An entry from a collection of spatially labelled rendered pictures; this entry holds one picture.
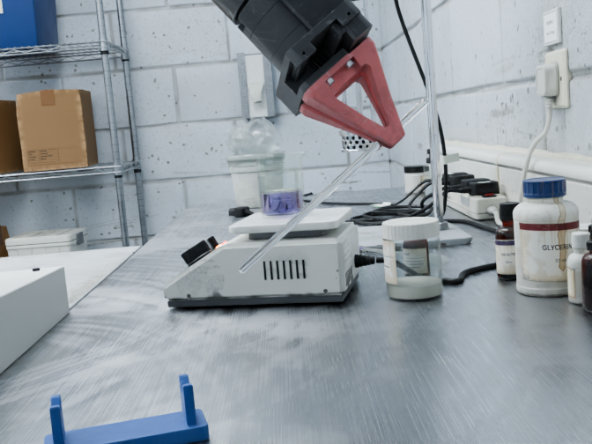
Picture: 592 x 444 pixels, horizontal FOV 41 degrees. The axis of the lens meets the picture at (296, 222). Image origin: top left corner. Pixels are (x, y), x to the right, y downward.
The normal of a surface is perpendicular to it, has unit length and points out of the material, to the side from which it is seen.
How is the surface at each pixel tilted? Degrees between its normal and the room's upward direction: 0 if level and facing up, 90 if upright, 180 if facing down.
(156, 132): 90
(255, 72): 90
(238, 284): 90
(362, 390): 0
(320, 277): 90
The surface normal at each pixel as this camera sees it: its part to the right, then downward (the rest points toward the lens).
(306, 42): 0.10, -0.15
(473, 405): -0.08, -0.99
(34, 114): 0.12, 0.13
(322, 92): 0.33, 0.12
